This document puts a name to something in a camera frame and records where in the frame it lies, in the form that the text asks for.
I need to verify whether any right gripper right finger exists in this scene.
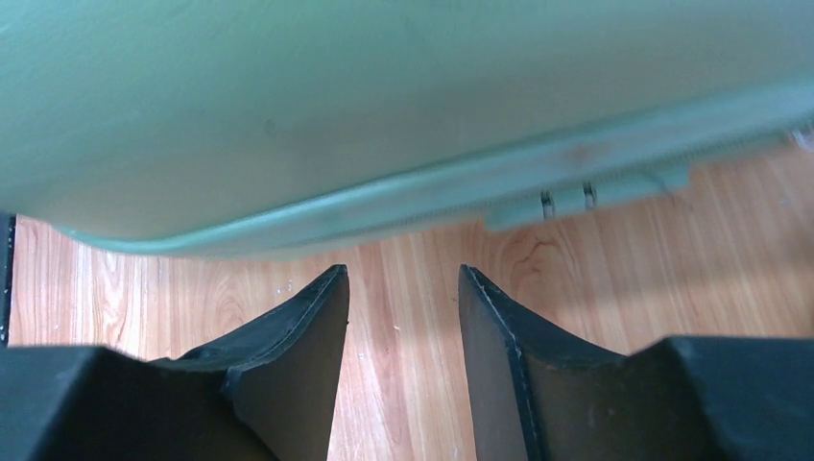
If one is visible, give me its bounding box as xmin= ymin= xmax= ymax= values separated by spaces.
xmin=458 ymin=265 xmax=813 ymax=460

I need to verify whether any green hard-shell suitcase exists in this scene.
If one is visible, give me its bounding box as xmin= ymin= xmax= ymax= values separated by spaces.
xmin=1 ymin=1 xmax=813 ymax=259

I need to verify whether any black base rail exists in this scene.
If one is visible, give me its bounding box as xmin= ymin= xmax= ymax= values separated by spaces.
xmin=0 ymin=213 xmax=16 ymax=348

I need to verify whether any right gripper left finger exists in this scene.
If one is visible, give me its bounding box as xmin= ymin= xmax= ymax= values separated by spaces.
xmin=1 ymin=265 xmax=349 ymax=460

